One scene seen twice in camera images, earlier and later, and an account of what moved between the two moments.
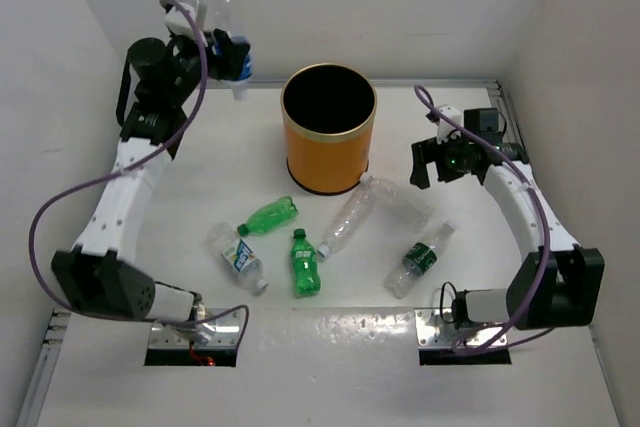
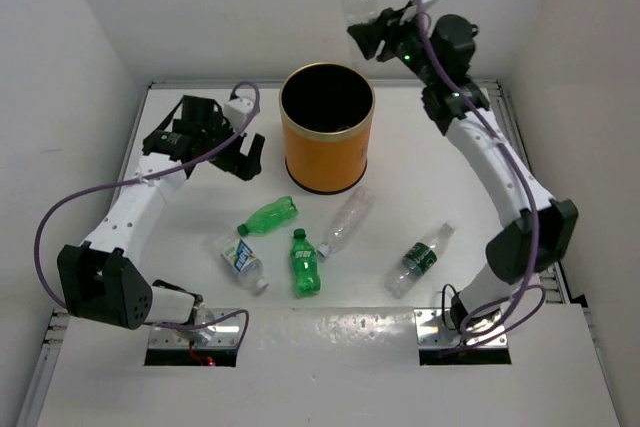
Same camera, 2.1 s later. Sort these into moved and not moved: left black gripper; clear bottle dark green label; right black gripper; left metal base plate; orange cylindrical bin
Moved: left black gripper; right black gripper
Not moved: orange cylindrical bin; left metal base plate; clear bottle dark green label
